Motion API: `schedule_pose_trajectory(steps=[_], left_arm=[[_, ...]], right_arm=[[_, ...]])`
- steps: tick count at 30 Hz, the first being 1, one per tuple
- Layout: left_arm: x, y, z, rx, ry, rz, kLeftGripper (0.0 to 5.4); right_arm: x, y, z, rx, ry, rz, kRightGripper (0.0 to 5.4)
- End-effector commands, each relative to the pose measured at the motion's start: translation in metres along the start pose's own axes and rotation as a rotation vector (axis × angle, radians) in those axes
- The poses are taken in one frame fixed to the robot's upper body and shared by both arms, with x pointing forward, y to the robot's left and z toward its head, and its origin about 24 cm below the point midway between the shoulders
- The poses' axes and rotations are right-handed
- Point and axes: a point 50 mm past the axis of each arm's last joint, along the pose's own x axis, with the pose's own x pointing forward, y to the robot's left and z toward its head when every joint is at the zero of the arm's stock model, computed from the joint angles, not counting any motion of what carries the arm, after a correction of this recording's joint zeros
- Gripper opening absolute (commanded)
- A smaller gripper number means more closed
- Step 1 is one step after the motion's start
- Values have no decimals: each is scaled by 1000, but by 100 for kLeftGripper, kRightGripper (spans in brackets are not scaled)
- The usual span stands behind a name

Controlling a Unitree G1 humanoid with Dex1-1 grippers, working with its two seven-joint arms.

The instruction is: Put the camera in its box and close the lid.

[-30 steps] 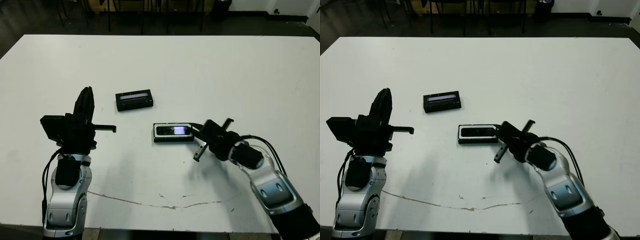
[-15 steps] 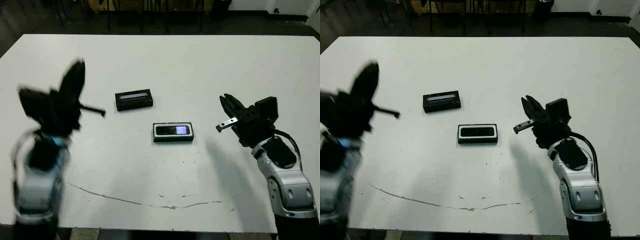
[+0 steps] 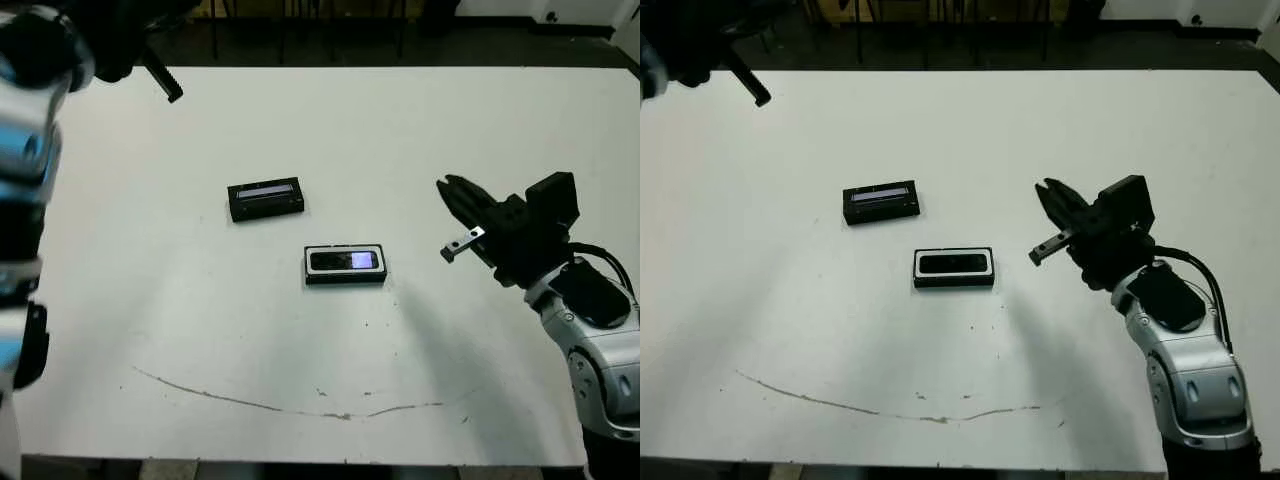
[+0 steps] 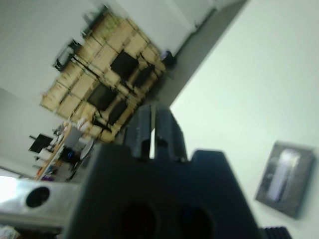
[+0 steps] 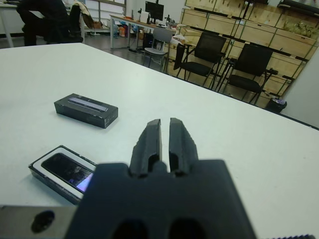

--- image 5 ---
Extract beige brown jacket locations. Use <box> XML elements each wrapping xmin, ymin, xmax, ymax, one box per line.
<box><xmin>73</xmin><ymin>0</ymin><xmax>95</xmax><ymax>28</ymax></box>

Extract wooden top desk white legs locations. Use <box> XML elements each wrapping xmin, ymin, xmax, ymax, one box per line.
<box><xmin>109</xmin><ymin>13</ymin><xmax>180</xmax><ymax>50</ymax></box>

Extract black computer monitor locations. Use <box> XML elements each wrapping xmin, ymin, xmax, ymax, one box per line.
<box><xmin>145</xmin><ymin>0</ymin><xmax>164</xmax><ymax>22</ymax></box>

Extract wooden plywood crate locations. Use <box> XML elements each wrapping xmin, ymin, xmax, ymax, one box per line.
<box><xmin>245</xmin><ymin>0</ymin><xmax>319</xmax><ymax>46</ymax></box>
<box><xmin>166</xmin><ymin>43</ymin><xmax>182</xmax><ymax>75</ymax></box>
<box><xmin>184</xmin><ymin>0</ymin><xmax>250</xmax><ymax>19</ymax></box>
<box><xmin>179</xmin><ymin>7</ymin><xmax>241</xmax><ymax>42</ymax></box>
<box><xmin>177</xmin><ymin>24</ymin><xmax>207</xmax><ymax>50</ymax></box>
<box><xmin>223</xmin><ymin>37</ymin><xmax>314</xmax><ymax>87</ymax></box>
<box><xmin>235</xmin><ymin>22</ymin><xmax>319</xmax><ymax>62</ymax></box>
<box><xmin>259</xmin><ymin>72</ymin><xmax>292</xmax><ymax>98</ymax></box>

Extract grey plastic chair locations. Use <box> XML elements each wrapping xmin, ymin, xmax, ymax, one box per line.
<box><xmin>143</xmin><ymin>26</ymin><xmax>175</xmax><ymax>69</ymax></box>

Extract black pc tower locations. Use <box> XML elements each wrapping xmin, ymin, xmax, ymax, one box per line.
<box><xmin>143</xmin><ymin>32</ymin><xmax>154</xmax><ymax>48</ymax></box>

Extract black box lid silver strip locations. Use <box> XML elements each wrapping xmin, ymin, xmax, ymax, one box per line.
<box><xmin>54</xmin><ymin>93</ymin><xmax>119</xmax><ymax>129</ymax></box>

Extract white office desk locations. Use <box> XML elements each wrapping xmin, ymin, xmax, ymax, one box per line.
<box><xmin>0</xmin><ymin>1</ymin><xmax>28</xmax><ymax>48</ymax></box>

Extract flat black case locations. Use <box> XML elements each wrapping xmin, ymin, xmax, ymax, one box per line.
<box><xmin>277</xmin><ymin>0</ymin><xmax>319</xmax><ymax>12</ymax></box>

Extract white upright panel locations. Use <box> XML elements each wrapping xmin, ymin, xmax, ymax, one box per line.
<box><xmin>138</xmin><ymin>8</ymin><xmax>150</xmax><ymax>23</ymax></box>

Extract window with dark frame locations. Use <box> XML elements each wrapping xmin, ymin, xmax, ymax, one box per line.
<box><xmin>96</xmin><ymin>0</ymin><xmax>127</xmax><ymax>19</ymax></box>

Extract black box base white insert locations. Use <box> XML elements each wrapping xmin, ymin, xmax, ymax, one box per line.
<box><xmin>28</xmin><ymin>144</ymin><xmax>97</xmax><ymax>205</ymax></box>

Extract black phone-like camera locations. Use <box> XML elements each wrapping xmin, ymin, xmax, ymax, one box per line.
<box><xmin>41</xmin><ymin>152</ymin><xmax>97</xmax><ymax>194</ymax></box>

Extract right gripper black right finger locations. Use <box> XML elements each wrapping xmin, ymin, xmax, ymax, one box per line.
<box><xmin>168</xmin><ymin>117</ymin><xmax>199</xmax><ymax>177</ymax></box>

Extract black trash bin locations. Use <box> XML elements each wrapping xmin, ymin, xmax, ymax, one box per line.
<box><xmin>265</xmin><ymin>97</ymin><xmax>288</xmax><ymax>114</ymax></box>

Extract seated person in dark clothes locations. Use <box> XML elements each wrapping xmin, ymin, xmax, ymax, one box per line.
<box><xmin>16</xmin><ymin>0</ymin><xmax>84</xmax><ymax>47</ymax></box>

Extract black hanging bag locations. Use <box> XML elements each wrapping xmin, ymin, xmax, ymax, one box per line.
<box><xmin>173</xmin><ymin>44</ymin><xmax>187</xmax><ymax>71</ymax></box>

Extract black swivel chair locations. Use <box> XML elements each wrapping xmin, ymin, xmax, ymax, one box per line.
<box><xmin>68</xmin><ymin>2</ymin><xmax>85</xmax><ymax>43</ymax></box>

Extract white bag with food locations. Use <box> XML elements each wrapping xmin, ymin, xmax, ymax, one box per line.
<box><xmin>172</xmin><ymin>33</ymin><xmax>190</xmax><ymax>46</ymax></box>

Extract black mesh office chair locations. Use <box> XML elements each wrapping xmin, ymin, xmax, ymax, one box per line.
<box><xmin>173</xmin><ymin>31</ymin><xmax>228</xmax><ymax>88</ymax></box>
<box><xmin>218</xmin><ymin>43</ymin><xmax>279</xmax><ymax>105</ymax></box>

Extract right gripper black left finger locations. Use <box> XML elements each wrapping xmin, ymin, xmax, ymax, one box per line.
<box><xmin>129</xmin><ymin>119</ymin><xmax>163</xmax><ymax>179</ymax></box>

